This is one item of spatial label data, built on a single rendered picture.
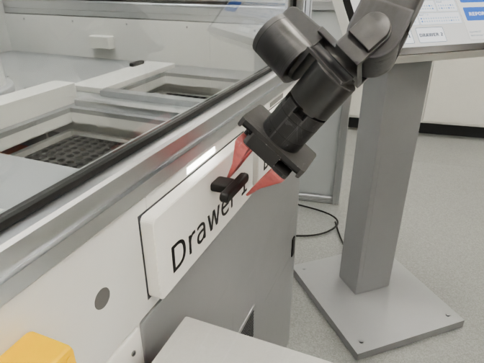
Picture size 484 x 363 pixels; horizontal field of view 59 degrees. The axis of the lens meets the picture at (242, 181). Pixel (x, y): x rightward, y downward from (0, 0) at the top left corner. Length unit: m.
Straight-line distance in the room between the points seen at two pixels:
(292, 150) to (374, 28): 0.16
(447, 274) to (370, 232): 0.55
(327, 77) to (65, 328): 0.36
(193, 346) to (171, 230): 0.15
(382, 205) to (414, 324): 0.44
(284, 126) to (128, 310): 0.27
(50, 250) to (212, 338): 0.25
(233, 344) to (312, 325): 1.13
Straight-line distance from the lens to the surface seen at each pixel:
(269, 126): 0.52
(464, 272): 2.10
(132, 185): 0.45
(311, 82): 0.49
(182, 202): 0.50
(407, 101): 1.46
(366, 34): 0.49
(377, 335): 1.63
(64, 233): 0.39
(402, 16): 0.51
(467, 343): 1.77
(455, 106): 3.62
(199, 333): 0.56
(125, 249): 0.46
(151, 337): 0.57
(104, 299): 0.45
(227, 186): 0.55
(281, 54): 0.51
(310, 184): 2.40
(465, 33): 1.43
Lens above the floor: 1.16
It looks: 26 degrees down
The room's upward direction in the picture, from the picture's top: straight up
